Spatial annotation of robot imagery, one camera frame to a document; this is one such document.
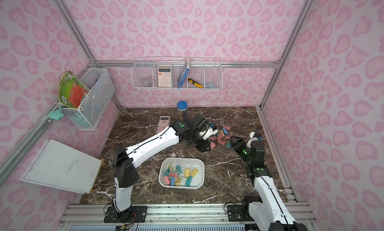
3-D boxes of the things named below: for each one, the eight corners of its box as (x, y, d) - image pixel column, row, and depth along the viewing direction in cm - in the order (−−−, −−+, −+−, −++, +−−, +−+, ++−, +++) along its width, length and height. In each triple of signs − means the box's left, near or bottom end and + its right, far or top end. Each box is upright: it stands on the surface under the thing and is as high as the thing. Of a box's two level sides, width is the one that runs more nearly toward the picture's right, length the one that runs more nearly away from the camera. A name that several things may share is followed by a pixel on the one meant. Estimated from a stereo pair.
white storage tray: (159, 189, 83) (156, 186, 78) (163, 162, 93) (161, 157, 88) (204, 189, 82) (205, 186, 78) (204, 162, 93) (204, 157, 88)
